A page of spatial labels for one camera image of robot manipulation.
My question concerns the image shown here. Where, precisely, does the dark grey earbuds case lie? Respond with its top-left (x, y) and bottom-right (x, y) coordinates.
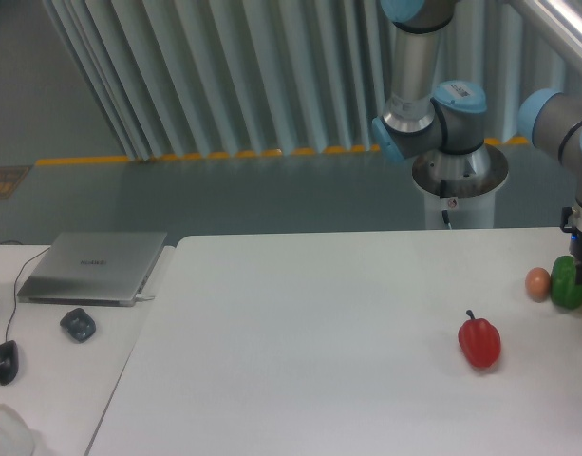
top-left (60, 308), bottom-right (97, 343)

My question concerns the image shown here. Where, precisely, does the black mouse cable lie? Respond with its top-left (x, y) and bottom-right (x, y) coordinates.
top-left (0, 241), bottom-right (52, 343)

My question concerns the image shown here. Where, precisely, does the brown egg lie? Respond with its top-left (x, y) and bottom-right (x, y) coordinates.
top-left (524, 267), bottom-right (551, 302)

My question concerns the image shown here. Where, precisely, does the green bell pepper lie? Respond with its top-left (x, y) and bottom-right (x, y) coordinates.
top-left (551, 256), bottom-right (582, 311)

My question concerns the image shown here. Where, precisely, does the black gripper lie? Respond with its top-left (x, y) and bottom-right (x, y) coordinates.
top-left (559, 204), bottom-right (582, 286)

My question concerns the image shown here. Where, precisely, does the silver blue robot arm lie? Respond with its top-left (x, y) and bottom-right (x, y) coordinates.
top-left (371, 1), bottom-right (582, 284)

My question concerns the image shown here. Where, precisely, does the black computer mouse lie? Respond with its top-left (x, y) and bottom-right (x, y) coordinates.
top-left (0, 340), bottom-right (19, 386)

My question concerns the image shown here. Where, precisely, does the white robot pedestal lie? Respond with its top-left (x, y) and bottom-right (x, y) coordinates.
top-left (412, 144), bottom-right (509, 229)

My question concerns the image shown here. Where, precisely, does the white cap with orange print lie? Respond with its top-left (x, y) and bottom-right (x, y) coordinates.
top-left (0, 404), bottom-right (35, 456)

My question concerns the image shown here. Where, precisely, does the red bell pepper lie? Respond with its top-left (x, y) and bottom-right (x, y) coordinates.
top-left (458, 310), bottom-right (501, 370)

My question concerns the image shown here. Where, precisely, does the silver laptop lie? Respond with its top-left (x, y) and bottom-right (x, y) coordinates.
top-left (16, 232), bottom-right (167, 307)

